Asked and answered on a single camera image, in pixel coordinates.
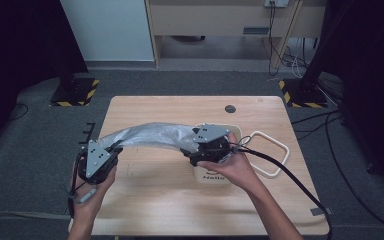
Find white cables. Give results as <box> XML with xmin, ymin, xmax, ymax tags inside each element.
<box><xmin>290</xmin><ymin>37</ymin><xmax>310</xmax><ymax>80</ymax></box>

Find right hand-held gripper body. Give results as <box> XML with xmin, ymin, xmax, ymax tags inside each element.
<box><xmin>192</xmin><ymin>123</ymin><xmax>234</xmax><ymax>165</ymax></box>

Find grey tape piece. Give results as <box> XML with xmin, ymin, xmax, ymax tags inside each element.
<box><xmin>309</xmin><ymin>206</ymin><xmax>333</xmax><ymax>217</ymax></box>

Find white power strip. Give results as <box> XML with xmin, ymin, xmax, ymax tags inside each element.
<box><xmin>263</xmin><ymin>0</ymin><xmax>290</xmax><ymax>9</ymax></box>

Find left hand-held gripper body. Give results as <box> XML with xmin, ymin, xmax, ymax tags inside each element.
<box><xmin>77</xmin><ymin>139</ymin><xmax>123</xmax><ymax>185</ymax></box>

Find white panel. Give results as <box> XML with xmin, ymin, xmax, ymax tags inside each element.
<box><xmin>59</xmin><ymin>0</ymin><xmax>155</xmax><ymax>63</ymax></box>

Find cream plastic trash bin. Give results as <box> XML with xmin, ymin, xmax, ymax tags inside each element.
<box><xmin>192</xmin><ymin>123</ymin><xmax>244</xmax><ymax>186</ymax></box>

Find person's left hand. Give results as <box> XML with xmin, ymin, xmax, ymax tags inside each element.
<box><xmin>69</xmin><ymin>164</ymin><xmax>118</xmax><ymax>217</ymax></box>

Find thin black cord loop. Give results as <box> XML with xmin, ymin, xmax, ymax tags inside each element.
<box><xmin>237</xmin><ymin>134</ymin><xmax>253</xmax><ymax>148</ymax></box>

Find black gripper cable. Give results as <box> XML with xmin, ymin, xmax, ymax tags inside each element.
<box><xmin>67</xmin><ymin>148</ymin><xmax>91</xmax><ymax>219</ymax></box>
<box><xmin>231</xmin><ymin>144</ymin><xmax>334</xmax><ymax>240</ymax></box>

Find light wooden desk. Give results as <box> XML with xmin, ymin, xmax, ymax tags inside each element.
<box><xmin>144</xmin><ymin>0</ymin><xmax>328</xmax><ymax>70</ymax></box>

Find black hanging cable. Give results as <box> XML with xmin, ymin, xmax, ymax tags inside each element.
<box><xmin>267</xmin><ymin>1</ymin><xmax>282</xmax><ymax>77</ymax></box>

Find black floor cable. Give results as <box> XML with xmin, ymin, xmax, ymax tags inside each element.
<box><xmin>324</xmin><ymin>112</ymin><xmax>384</xmax><ymax>236</ymax></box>
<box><xmin>290</xmin><ymin>109</ymin><xmax>344</xmax><ymax>142</ymax></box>
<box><xmin>7</xmin><ymin>102</ymin><xmax>30</xmax><ymax>122</ymax></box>

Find black curtain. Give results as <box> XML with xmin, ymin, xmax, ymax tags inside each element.
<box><xmin>326</xmin><ymin>0</ymin><xmax>384</xmax><ymax>189</ymax></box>
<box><xmin>0</xmin><ymin>0</ymin><xmax>90</xmax><ymax>149</ymax></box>

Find black stand pole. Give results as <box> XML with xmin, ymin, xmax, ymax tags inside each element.
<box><xmin>299</xmin><ymin>0</ymin><xmax>359</xmax><ymax>95</ymax></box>

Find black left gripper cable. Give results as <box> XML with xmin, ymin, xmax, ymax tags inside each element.
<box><xmin>67</xmin><ymin>148</ymin><xmax>91</xmax><ymax>219</ymax></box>

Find clear plastic bag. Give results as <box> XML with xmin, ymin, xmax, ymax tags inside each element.
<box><xmin>97</xmin><ymin>121</ymin><xmax>202</xmax><ymax>155</ymax></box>

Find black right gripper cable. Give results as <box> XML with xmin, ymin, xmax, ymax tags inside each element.
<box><xmin>231</xmin><ymin>144</ymin><xmax>334</xmax><ymax>240</ymax></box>

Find grey cable connector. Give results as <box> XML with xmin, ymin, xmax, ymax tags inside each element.
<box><xmin>78</xmin><ymin>188</ymin><xmax>98</xmax><ymax>205</ymax></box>

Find black striped stand base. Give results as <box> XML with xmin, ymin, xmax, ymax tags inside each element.
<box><xmin>278</xmin><ymin>78</ymin><xmax>330</xmax><ymax>109</ymax></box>
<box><xmin>49</xmin><ymin>76</ymin><xmax>101</xmax><ymax>108</ymax></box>

